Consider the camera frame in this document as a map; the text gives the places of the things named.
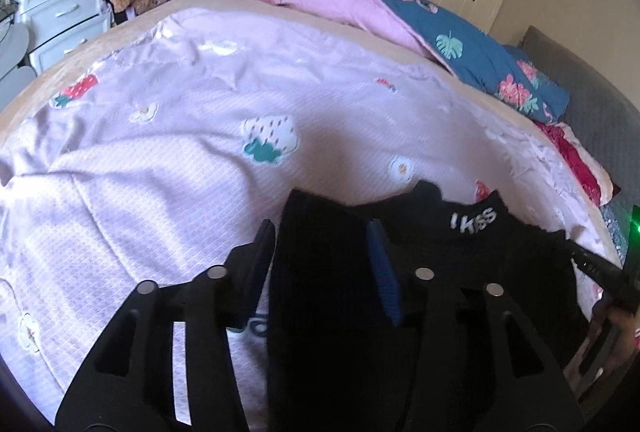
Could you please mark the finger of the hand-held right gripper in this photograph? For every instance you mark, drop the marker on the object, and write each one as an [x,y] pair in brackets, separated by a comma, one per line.
[595,267]

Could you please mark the black long-sleeved sweater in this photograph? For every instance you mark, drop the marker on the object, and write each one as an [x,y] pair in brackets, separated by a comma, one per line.
[325,262]

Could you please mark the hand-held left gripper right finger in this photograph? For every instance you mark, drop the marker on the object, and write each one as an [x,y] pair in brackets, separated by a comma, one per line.
[384,282]

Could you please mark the grey padded headboard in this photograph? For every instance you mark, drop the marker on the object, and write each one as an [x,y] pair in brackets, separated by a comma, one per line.
[590,77]

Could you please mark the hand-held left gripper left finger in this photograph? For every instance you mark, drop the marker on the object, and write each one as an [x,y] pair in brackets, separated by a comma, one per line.
[257,257]

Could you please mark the pink printed bed sheet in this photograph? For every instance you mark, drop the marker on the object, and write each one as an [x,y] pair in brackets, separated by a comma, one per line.
[175,162]

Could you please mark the grey chair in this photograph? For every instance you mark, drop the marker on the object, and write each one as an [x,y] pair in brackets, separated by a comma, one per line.
[12,47]

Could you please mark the blue floral quilt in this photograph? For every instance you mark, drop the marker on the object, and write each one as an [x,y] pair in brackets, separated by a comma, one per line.
[475,52]

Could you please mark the red floral pillow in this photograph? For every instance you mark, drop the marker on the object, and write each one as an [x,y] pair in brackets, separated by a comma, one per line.
[580,157]

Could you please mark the white drawer cabinet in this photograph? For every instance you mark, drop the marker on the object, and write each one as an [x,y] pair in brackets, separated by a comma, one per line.
[55,7]

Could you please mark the person's right hand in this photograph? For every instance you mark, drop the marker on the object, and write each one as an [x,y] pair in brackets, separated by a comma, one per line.
[620,337]

